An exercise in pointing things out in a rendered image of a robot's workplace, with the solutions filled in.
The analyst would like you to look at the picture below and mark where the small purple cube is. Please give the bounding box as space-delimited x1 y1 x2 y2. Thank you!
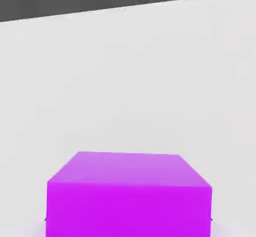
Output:
45 151 213 237

